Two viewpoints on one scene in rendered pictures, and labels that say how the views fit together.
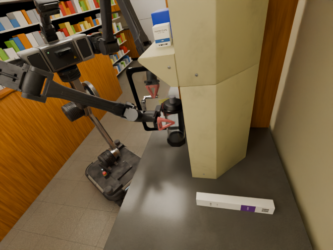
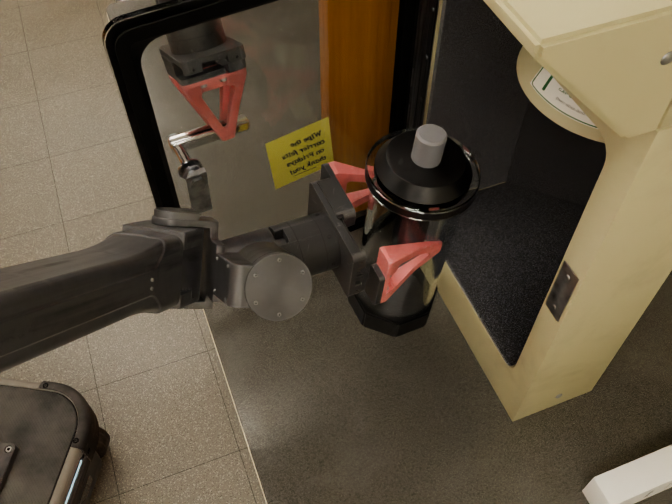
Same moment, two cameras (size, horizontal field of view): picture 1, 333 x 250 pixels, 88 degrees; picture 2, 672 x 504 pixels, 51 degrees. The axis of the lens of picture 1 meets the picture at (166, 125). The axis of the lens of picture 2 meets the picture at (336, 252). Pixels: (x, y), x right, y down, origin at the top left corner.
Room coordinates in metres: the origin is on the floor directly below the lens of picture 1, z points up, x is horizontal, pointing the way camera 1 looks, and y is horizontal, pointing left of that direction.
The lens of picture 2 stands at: (0.38, 0.31, 1.73)
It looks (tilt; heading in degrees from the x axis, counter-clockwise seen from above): 54 degrees down; 319
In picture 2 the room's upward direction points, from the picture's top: straight up
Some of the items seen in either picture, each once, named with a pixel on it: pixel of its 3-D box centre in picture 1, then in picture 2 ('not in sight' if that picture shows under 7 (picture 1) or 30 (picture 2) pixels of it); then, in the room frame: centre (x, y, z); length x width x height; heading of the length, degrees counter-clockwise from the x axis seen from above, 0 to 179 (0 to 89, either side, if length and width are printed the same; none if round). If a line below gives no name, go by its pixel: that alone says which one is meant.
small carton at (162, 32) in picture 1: (162, 34); not in sight; (0.63, -0.05, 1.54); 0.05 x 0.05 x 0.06; 76
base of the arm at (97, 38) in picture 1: (101, 43); not in sight; (1.32, 0.31, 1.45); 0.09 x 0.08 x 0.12; 131
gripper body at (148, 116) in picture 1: (151, 116); (311, 245); (0.70, 0.06, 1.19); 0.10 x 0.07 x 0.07; 163
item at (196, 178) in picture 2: (143, 105); (197, 190); (0.84, 0.10, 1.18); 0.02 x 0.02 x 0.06; 76
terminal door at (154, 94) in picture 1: (162, 100); (286, 142); (0.83, -0.01, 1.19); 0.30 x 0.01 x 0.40; 76
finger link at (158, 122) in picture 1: (165, 120); (392, 249); (0.65, 0.00, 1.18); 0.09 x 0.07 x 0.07; 73
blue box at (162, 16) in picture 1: (169, 23); not in sight; (0.74, -0.09, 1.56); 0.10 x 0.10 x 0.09; 70
